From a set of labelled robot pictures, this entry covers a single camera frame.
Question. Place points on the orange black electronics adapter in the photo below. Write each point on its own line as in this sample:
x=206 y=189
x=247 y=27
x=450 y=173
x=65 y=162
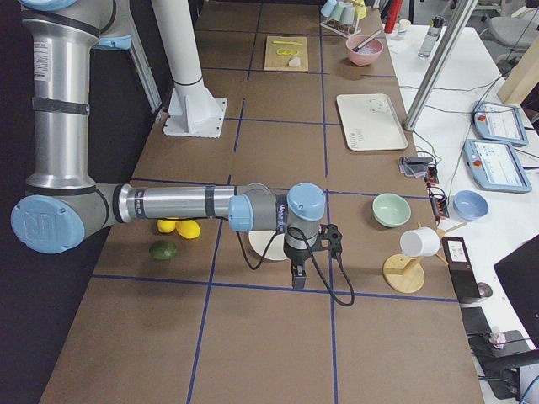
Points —
x=437 y=196

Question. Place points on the white cup on stand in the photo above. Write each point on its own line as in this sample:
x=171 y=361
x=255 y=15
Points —
x=422 y=242

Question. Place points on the grey folded cloth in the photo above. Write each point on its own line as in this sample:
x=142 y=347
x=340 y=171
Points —
x=416 y=167

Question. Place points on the lemon slices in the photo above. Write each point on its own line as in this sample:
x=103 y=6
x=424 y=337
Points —
x=287 y=52

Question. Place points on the teach pendant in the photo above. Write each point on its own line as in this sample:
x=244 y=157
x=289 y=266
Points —
x=495 y=167
x=499 y=122

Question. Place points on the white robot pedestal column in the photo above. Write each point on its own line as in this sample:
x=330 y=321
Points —
x=192 y=111

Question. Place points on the green bowl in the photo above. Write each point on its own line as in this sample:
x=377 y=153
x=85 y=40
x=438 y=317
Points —
x=391 y=210

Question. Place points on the black monitor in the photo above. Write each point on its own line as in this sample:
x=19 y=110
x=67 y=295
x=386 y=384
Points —
x=518 y=276

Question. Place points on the wooden cutting board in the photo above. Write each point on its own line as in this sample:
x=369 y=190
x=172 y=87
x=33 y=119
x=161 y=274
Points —
x=273 y=62

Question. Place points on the red cylinder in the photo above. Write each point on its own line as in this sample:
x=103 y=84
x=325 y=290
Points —
x=394 y=7

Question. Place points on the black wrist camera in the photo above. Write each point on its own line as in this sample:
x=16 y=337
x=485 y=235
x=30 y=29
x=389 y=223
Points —
x=329 y=239

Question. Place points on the yellow plastic knife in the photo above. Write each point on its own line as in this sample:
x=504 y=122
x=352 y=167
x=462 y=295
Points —
x=285 y=42

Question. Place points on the green cup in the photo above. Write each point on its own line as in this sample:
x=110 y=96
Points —
x=338 y=10

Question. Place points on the round cream plate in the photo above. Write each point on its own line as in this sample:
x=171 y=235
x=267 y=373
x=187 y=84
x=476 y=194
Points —
x=268 y=242

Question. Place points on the black box white label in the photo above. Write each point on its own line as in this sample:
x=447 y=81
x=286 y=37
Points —
x=460 y=269

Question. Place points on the teach pendant near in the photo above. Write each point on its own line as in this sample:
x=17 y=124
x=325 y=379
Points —
x=495 y=167

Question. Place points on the yellow cup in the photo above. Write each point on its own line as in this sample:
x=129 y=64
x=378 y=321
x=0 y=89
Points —
x=360 y=8

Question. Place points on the aluminium frame post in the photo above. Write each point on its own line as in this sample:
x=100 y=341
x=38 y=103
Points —
x=447 y=43

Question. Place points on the white paper cup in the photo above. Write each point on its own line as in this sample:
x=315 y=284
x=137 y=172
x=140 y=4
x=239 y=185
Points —
x=403 y=27

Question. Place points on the teach pendant far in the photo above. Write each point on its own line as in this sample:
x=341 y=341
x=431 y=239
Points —
x=499 y=122

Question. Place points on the white steamed bun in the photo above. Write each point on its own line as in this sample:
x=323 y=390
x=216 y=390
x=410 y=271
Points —
x=294 y=62

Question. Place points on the cream rectangular bear tray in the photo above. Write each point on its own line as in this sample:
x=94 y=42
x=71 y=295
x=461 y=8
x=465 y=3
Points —
x=370 y=123

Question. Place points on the wooden cup stand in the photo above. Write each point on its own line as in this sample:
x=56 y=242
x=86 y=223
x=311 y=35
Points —
x=404 y=273

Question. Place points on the clear acrylic cup rack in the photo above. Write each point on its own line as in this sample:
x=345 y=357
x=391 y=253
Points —
x=336 y=27

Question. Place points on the green avocado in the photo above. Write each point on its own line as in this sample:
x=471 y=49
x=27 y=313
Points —
x=163 y=250

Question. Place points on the grey blue cup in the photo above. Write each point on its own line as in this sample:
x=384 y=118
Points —
x=347 y=16

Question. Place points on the metal brush black tip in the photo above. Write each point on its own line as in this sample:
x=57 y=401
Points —
x=366 y=41

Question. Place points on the blue bowl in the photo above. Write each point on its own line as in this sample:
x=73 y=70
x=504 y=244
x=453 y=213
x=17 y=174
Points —
x=469 y=205

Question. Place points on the pink bowl with ice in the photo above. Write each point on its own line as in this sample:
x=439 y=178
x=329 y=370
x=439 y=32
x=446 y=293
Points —
x=366 y=54

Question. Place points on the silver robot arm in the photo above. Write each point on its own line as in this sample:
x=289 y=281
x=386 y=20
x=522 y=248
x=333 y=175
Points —
x=64 y=205

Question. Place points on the clear water bottle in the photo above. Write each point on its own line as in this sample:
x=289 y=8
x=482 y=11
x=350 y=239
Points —
x=431 y=37

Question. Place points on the yellow lemon far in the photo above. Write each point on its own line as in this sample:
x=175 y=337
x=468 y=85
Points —
x=166 y=225

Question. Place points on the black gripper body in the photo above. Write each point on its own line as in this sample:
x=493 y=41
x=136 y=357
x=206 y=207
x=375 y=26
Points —
x=296 y=254

